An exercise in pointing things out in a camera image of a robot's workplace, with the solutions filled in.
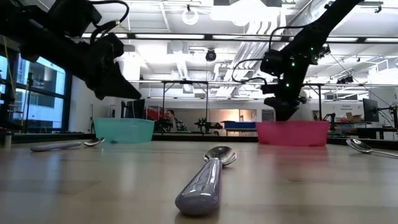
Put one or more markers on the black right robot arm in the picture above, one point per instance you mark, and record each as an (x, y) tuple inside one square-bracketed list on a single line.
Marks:
[(323, 25)]

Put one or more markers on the teal plastic bin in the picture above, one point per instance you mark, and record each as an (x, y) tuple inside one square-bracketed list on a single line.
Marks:
[(124, 130)]

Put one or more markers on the black computer monitor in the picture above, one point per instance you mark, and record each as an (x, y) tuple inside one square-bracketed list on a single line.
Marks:
[(135, 109), (370, 110)]

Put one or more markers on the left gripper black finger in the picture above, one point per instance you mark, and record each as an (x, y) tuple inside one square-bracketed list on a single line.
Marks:
[(118, 90)]

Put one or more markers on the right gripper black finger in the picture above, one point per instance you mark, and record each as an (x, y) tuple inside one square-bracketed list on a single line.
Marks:
[(286, 113)]

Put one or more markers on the blue storage bin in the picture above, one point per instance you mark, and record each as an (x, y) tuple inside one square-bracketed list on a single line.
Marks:
[(237, 125)]

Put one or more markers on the black table border rail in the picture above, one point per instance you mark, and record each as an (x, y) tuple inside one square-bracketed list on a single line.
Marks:
[(46, 137)]

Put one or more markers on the black tripod stand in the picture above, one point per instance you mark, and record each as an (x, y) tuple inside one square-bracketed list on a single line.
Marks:
[(30, 81)]

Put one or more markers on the black background robot arm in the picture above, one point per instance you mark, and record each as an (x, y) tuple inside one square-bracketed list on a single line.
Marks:
[(163, 126), (330, 119)]

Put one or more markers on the black green background robot arm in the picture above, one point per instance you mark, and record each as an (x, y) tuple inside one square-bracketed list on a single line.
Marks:
[(206, 125)]

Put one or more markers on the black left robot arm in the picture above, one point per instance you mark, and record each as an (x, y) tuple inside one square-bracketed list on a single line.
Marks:
[(37, 37)]

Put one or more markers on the red background equipment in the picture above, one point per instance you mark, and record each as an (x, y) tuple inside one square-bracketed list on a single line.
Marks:
[(154, 113)]

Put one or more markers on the black frame mounted camera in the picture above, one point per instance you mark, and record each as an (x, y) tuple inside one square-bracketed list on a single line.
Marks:
[(326, 50)]

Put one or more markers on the silver ventilation duct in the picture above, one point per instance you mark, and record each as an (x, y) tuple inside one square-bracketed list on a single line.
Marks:
[(303, 15)]

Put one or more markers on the cardboard box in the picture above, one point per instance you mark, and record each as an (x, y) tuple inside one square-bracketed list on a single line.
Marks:
[(354, 117)]

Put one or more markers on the black ceiling spot lights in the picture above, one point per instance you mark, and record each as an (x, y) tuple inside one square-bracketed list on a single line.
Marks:
[(345, 80)]

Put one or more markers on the black background desk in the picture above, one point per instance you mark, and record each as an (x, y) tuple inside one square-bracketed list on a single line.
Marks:
[(373, 129)]

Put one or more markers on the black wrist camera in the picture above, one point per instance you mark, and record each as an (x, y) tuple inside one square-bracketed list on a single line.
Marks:
[(74, 17), (272, 63)]

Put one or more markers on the white bottle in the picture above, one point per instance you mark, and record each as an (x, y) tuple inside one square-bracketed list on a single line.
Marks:
[(7, 140)]

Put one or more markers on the black hanging ceiling camera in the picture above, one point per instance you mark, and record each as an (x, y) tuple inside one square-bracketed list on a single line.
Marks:
[(211, 55)]

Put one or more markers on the pink plastic bin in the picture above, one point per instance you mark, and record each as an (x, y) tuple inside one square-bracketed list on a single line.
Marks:
[(292, 133)]

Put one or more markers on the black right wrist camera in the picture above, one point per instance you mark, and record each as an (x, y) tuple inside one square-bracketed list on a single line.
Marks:
[(272, 63)]

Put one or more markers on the large window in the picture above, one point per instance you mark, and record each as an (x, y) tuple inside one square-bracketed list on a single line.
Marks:
[(46, 102)]

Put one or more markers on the person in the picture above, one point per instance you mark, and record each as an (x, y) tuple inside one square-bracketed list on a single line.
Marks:
[(171, 116)]

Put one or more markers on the overhead frame bar with lights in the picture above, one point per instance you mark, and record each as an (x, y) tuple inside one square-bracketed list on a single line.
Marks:
[(208, 37)]

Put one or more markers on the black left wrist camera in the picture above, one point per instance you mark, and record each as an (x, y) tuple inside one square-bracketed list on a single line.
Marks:
[(74, 17)]

